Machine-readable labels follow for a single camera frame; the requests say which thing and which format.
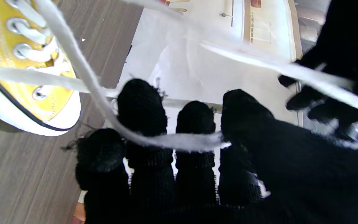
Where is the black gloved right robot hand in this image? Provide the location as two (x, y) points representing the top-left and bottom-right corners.
(75, 78), (358, 224)

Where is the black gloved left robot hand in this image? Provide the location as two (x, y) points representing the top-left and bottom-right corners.
(278, 0), (358, 140)

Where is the white shoelace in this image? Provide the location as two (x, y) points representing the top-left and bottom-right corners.
(0, 0), (358, 153)

